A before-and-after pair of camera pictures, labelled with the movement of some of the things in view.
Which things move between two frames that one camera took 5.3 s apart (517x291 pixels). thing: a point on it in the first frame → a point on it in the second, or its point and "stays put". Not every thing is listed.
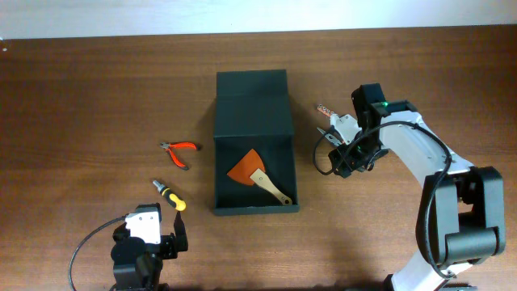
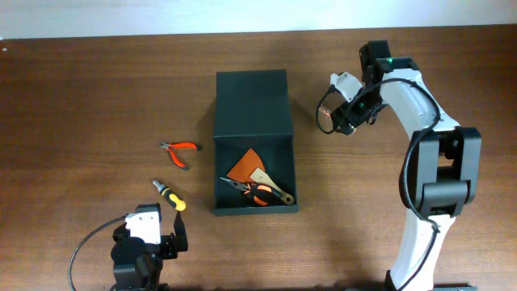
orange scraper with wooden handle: x=250 y=168 stays put
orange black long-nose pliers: x=333 y=135 → x=262 y=194
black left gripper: x=169 y=242 stays put
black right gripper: x=354 y=162 → x=355 y=117
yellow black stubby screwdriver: x=176 y=202 stays put
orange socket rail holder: x=325 y=110 stays put
